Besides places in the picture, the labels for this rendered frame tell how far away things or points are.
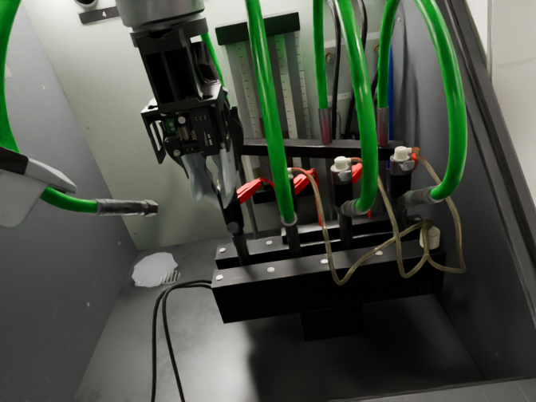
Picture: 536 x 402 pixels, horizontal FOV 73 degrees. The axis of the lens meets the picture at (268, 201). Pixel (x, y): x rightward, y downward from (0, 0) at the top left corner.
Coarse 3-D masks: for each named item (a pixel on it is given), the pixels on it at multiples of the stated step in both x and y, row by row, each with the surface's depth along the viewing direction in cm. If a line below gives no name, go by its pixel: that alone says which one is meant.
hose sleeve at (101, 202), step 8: (96, 200) 39; (104, 200) 40; (112, 200) 41; (120, 200) 42; (128, 200) 44; (136, 200) 45; (104, 208) 40; (112, 208) 41; (120, 208) 42; (128, 208) 43; (136, 208) 44; (144, 208) 45
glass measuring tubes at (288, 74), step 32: (224, 32) 62; (288, 32) 62; (224, 64) 67; (288, 64) 66; (256, 96) 69; (288, 96) 71; (256, 128) 74; (288, 128) 73; (256, 160) 75; (288, 160) 76; (256, 192) 79
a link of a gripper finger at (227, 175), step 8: (224, 152) 40; (232, 152) 42; (216, 160) 42; (224, 160) 40; (232, 160) 42; (224, 168) 40; (232, 168) 42; (224, 176) 39; (232, 176) 43; (224, 184) 39; (232, 184) 43; (224, 192) 44; (232, 192) 44; (224, 200) 45
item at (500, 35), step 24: (480, 0) 44; (504, 0) 42; (528, 0) 42; (480, 24) 45; (504, 24) 43; (528, 24) 43; (480, 48) 46; (504, 48) 44; (528, 48) 44; (504, 72) 45; (528, 72) 45; (504, 96) 46; (528, 96) 46; (528, 120) 46; (528, 144) 47; (528, 168) 48
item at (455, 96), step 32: (416, 0) 34; (384, 32) 46; (448, 32) 32; (384, 64) 49; (448, 64) 31; (384, 96) 52; (448, 96) 31; (384, 128) 54; (448, 160) 33; (416, 192) 43; (448, 192) 36
